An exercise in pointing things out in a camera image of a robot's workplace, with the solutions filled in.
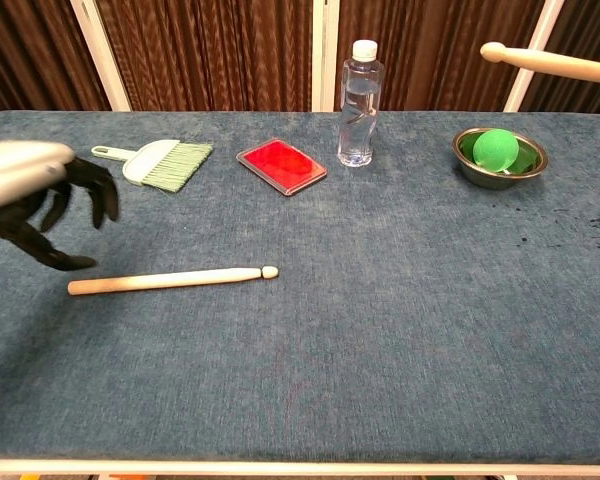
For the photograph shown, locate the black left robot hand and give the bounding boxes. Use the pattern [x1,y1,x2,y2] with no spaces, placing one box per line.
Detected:
[0,156,121,273]

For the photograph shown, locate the pale wooden drumstick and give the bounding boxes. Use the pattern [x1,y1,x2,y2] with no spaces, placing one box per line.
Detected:
[480,41,600,87]
[67,265,280,297]

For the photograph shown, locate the mint green hand brush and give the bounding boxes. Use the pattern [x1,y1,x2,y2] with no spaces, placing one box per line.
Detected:
[90,139,215,194]

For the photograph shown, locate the brown pleated curtain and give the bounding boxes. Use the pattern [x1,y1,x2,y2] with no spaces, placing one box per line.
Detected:
[0,0,600,121]

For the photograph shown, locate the red ink pad case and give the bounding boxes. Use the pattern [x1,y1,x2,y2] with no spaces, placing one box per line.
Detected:
[235,138,329,198]

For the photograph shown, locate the blue fabric table cover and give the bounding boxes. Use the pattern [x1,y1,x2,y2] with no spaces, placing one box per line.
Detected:
[0,109,600,464]

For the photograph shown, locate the clear plastic water bottle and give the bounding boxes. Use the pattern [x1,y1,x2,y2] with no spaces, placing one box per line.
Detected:
[336,40,385,169]

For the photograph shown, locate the green foam ball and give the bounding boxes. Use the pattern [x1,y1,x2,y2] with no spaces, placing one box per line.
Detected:
[472,128,521,174]

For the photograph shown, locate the stainless steel bowl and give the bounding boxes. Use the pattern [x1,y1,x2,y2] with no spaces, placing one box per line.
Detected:
[451,126,550,191]

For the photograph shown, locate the white metal frame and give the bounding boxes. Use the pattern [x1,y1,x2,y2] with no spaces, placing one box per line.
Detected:
[69,0,566,114]

